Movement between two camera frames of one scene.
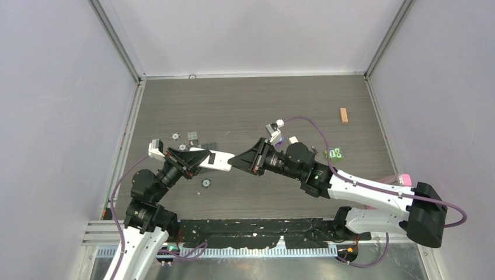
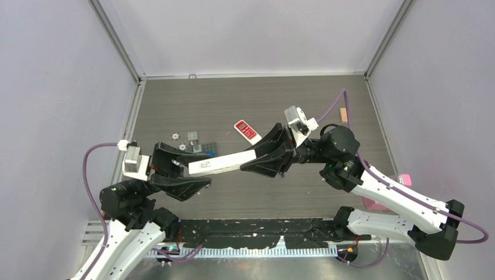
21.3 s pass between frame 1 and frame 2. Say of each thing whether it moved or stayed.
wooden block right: stayed
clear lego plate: stayed
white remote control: moved
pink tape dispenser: stayed
